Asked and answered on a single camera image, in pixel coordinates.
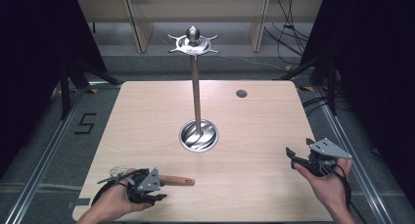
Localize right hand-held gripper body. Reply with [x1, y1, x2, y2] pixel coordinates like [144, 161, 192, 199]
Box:
[304, 137, 353, 178]

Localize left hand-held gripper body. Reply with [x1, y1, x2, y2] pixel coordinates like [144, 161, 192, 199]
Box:
[126, 166, 161, 205]

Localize whisk with wooden handle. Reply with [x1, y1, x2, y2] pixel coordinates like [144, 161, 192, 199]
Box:
[109, 165, 196, 187]

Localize stainless steel utensil rack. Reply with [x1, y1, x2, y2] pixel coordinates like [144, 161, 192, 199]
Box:
[167, 24, 220, 154]

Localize person's left hand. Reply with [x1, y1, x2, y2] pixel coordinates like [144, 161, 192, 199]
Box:
[93, 167, 155, 220]

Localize person's right hand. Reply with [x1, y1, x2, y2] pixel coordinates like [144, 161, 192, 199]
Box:
[293, 157, 354, 212]

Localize black metal stand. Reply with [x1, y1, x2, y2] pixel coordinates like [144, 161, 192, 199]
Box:
[276, 50, 339, 116]
[59, 56, 122, 121]

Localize light wooden shelf unit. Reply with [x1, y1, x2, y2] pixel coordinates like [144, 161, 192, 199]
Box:
[76, 0, 325, 54]

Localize aluminium floor rail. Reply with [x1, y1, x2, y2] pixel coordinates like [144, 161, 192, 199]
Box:
[313, 86, 394, 224]
[2, 86, 87, 224]

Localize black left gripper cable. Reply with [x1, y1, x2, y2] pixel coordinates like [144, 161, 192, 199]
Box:
[90, 182, 129, 207]

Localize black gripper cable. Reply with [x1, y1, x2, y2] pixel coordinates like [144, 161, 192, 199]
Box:
[332, 164, 368, 224]
[90, 182, 129, 207]

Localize black floor cables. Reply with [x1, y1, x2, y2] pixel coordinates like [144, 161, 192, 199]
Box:
[301, 96, 329, 116]

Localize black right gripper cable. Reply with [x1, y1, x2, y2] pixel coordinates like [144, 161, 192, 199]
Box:
[332, 164, 368, 224]

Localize thin white cable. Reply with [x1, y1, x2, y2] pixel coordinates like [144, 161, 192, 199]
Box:
[213, 53, 289, 72]

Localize bundle of black cables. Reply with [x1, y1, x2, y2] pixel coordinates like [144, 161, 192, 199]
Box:
[263, 0, 310, 66]

